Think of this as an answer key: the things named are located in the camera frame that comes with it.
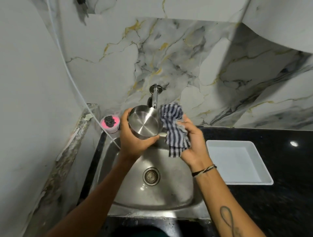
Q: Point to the small stainless steel saucepan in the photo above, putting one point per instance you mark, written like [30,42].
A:
[145,122]

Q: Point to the person's right forearm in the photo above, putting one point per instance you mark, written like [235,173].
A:
[225,202]

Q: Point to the person's left thumb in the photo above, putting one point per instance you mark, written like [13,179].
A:
[149,141]

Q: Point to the person's left forearm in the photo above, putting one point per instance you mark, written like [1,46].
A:
[95,197]

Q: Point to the chrome wall tap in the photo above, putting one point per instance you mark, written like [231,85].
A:
[154,94]

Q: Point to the dark steel wool scrubber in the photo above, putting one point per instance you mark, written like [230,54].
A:
[110,121]

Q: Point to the blue white checked cloth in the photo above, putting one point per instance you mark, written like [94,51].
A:
[173,127]

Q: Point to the stainless steel sink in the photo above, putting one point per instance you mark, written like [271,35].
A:
[156,180]

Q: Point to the person's right hand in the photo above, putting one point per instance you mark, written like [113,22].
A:
[195,144]

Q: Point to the round sink drain strainer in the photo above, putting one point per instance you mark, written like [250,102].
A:
[151,176]

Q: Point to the person's left hand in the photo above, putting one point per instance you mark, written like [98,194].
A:
[130,144]

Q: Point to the pink round soap tub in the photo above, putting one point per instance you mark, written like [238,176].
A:
[110,124]

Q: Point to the person's right thumb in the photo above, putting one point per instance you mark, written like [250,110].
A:
[184,128]

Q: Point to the braided wrist thread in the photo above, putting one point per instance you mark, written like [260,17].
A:
[204,169]

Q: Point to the white rectangular plastic tray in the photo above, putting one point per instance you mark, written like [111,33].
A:
[238,162]

